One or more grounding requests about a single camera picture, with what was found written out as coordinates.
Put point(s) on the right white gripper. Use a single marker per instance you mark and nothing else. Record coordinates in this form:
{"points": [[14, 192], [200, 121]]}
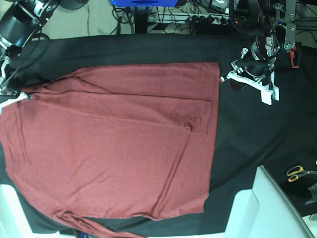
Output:
{"points": [[11, 98]]}

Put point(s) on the yellow-handled scissors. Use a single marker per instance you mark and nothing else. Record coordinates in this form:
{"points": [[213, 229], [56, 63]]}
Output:
{"points": [[296, 172]]}

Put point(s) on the black round base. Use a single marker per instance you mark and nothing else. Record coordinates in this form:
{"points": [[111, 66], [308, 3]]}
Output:
{"points": [[73, 4]]}

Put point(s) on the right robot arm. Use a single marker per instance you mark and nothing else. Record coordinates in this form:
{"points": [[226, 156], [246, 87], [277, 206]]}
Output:
{"points": [[18, 26]]}

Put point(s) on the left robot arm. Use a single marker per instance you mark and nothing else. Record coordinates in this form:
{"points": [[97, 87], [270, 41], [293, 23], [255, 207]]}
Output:
{"points": [[274, 33]]}

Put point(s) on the black stand post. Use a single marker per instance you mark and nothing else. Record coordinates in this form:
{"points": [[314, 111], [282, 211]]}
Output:
{"points": [[141, 15]]}

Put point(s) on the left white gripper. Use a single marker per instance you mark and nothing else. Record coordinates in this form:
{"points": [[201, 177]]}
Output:
{"points": [[254, 70]]}

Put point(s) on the blue plastic box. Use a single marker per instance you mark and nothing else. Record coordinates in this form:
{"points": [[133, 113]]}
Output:
{"points": [[144, 3]]}

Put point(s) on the white power strip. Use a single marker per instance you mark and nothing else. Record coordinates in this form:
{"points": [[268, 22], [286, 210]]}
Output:
{"points": [[209, 19]]}

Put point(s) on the orange and black clamp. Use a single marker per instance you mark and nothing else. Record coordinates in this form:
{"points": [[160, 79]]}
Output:
{"points": [[295, 55]]}

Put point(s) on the red long-sleeve T-shirt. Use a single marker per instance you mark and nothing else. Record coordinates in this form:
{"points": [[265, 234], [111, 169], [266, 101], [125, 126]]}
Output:
{"points": [[115, 142]]}

